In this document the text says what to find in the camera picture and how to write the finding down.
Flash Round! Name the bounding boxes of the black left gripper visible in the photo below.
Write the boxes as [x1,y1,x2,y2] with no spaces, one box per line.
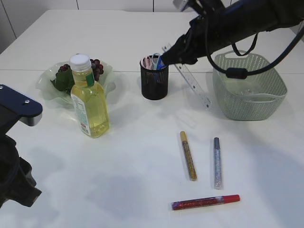
[0,135,41,207]

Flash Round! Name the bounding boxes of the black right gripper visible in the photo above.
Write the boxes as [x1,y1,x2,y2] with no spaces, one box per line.
[161,16,223,66]

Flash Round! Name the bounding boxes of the blue capped scissors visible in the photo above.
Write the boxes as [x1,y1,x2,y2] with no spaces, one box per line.
[151,53,166,70]

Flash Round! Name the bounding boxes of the pink capped scissors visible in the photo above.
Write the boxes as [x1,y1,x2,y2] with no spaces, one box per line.
[141,56,153,70]

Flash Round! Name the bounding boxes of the clear plastic ruler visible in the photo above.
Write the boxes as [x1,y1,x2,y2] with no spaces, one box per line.
[161,42,214,111]

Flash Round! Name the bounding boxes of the clear plastic sheet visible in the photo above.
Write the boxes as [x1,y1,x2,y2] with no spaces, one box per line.
[233,87,258,96]

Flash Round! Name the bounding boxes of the yellow tea bottle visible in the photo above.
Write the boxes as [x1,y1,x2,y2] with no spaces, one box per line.
[69,54,110,138]

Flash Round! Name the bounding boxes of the dark red grape bunch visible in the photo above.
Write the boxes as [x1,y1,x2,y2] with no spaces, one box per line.
[50,59,104,94]

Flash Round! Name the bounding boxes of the gold glitter pen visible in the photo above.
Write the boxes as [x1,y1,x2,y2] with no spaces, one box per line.
[180,131,198,181]

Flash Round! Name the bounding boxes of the silver glitter pen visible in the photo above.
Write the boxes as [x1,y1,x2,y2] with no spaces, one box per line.
[213,137,223,190]

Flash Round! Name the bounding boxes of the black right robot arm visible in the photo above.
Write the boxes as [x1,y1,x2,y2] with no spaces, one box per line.
[161,0,304,65]

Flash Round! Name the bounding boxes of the black mesh pen cup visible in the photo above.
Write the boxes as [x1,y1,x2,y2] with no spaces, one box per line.
[140,61,169,100]

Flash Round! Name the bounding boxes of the green woven plastic basket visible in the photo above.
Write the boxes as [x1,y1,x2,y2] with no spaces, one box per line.
[212,50,288,121]

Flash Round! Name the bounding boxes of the green wavy glass plate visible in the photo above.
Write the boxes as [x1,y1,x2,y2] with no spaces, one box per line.
[36,61,116,109]

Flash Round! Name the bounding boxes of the red glitter pen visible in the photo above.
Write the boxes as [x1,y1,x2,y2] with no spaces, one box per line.
[171,194,240,210]

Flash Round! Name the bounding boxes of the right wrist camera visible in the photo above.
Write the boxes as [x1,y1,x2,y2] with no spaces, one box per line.
[172,0,225,16]

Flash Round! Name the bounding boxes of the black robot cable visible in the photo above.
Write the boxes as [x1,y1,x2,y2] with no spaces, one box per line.
[204,9,304,79]

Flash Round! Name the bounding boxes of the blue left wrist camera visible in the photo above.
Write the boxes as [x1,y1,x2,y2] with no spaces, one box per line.
[0,85,43,136]

